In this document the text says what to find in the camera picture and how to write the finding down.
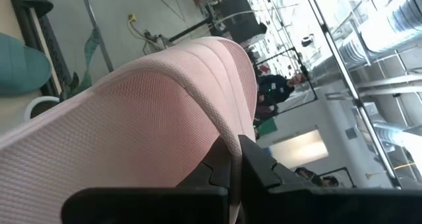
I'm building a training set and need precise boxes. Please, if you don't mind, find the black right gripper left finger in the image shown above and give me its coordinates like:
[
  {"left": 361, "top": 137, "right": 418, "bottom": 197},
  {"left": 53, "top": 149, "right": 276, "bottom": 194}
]
[{"left": 61, "top": 136, "right": 231, "bottom": 224}]

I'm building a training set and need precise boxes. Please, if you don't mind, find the grey metal pole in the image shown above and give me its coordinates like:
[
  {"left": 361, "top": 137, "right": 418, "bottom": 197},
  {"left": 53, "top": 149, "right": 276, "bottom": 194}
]
[{"left": 78, "top": 0, "right": 115, "bottom": 73}]

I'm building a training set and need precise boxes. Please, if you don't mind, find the green snake plant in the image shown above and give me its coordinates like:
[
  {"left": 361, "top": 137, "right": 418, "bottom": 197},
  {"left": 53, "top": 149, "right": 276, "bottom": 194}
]
[{"left": 61, "top": 28, "right": 101, "bottom": 101}]

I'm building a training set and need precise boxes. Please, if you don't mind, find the pink slide sandal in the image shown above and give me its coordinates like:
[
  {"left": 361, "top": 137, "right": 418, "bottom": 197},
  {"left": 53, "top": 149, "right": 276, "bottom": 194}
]
[{"left": 0, "top": 36, "right": 258, "bottom": 224}]

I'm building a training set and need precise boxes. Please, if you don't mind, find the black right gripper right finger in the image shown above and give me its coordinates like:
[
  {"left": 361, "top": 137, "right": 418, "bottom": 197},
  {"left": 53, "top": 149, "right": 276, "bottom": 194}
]
[{"left": 237, "top": 134, "right": 422, "bottom": 224}]

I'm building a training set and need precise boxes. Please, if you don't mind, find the person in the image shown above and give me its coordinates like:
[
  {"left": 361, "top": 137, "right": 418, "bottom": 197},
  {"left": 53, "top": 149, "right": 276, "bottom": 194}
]
[
  {"left": 294, "top": 166, "right": 340, "bottom": 188},
  {"left": 256, "top": 72, "right": 307, "bottom": 119}
]

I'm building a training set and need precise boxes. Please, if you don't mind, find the silver ventilation duct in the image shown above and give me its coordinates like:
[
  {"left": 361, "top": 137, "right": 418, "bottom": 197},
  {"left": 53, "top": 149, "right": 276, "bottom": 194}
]
[
  {"left": 338, "top": 0, "right": 422, "bottom": 65},
  {"left": 372, "top": 120, "right": 422, "bottom": 149}
]

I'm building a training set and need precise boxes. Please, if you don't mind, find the black computer monitor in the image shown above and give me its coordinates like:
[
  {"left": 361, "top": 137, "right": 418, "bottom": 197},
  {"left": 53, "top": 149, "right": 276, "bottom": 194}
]
[{"left": 210, "top": 0, "right": 268, "bottom": 44}]

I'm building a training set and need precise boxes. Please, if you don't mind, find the white plant pot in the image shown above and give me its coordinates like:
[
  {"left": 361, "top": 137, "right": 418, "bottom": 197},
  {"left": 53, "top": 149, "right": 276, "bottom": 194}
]
[{"left": 24, "top": 95, "right": 61, "bottom": 123}]

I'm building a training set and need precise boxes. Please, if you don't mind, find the yellow floor cable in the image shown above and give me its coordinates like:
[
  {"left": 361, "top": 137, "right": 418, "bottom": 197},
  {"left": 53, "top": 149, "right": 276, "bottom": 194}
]
[{"left": 127, "top": 13, "right": 167, "bottom": 52}]

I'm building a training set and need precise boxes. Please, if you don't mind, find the green slide sandal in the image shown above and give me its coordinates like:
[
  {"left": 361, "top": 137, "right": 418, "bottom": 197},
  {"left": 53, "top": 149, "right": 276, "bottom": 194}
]
[{"left": 0, "top": 32, "right": 53, "bottom": 98}]

